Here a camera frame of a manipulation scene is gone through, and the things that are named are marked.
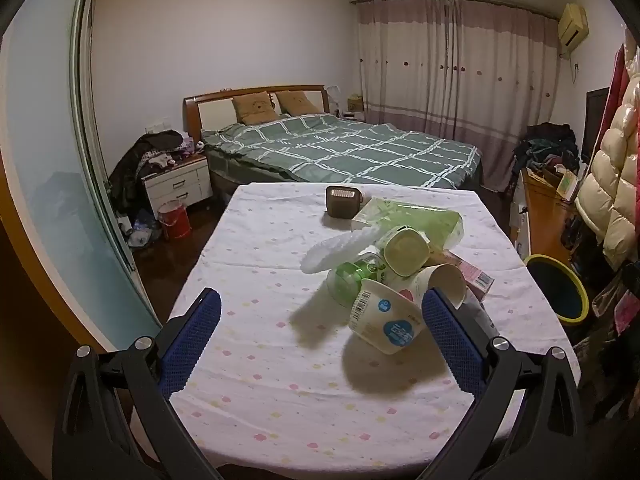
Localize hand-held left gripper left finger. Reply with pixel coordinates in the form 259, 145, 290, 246
52, 287, 223, 480

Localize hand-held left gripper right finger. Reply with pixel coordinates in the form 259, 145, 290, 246
421, 287, 586, 480

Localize pale green square bottle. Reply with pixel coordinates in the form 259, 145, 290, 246
382, 227, 433, 277

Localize yellow-rimmed black trash bin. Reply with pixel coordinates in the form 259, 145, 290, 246
522, 255, 590, 323

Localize white paper cup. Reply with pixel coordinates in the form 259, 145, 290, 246
400, 262, 468, 311

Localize white yogurt cup blue label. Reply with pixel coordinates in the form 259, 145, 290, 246
350, 279, 426, 356

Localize pink carton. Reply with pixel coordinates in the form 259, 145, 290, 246
430, 247, 493, 296

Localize white dotted tablecloth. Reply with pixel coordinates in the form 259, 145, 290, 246
132, 182, 581, 476

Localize green labelled plastic bottle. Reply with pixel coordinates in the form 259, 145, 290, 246
327, 255, 388, 307

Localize red bucket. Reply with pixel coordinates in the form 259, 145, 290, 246
157, 200, 192, 241

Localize plastic bags on floor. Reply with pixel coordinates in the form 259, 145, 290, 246
120, 210, 161, 248

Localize green plastic bag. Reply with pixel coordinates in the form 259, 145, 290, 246
352, 197, 465, 253

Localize white plastic bag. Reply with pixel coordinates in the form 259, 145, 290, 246
300, 227, 383, 275

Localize white nightstand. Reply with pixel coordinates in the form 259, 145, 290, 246
142, 155, 213, 208

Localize wooden desk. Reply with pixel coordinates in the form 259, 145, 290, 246
510, 167, 581, 266

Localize small brown box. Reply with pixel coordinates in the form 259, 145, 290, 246
326, 186, 362, 216

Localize pink printed cloth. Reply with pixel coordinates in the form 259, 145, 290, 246
595, 270, 640, 336

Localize green and white box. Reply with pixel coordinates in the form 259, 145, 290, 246
557, 170, 581, 203

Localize pile of dark clothes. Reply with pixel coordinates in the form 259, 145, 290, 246
107, 130, 186, 211

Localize bed with green plaid duvet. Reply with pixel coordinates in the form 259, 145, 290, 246
201, 114, 483, 190

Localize heap of mixed clothes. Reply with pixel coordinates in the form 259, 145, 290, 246
512, 122, 581, 183

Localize cream puffer jacket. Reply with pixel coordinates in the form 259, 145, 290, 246
574, 75, 640, 273

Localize frosted glass sliding door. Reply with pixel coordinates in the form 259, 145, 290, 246
0, 0, 168, 361

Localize wooden bed headboard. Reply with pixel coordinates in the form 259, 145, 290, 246
182, 85, 341, 133

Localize brown pillow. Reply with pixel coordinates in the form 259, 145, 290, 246
232, 91, 281, 125
276, 91, 323, 116

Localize beige and mauve curtain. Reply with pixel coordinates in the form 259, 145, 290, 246
350, 0, 561, 193

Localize black television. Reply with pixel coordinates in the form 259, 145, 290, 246
580, 87, 611, 163

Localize red hanging garment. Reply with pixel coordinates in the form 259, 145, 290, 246
607, 42, 632, 116

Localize yellowed air conditioner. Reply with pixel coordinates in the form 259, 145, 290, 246
557, 3, 590, 51

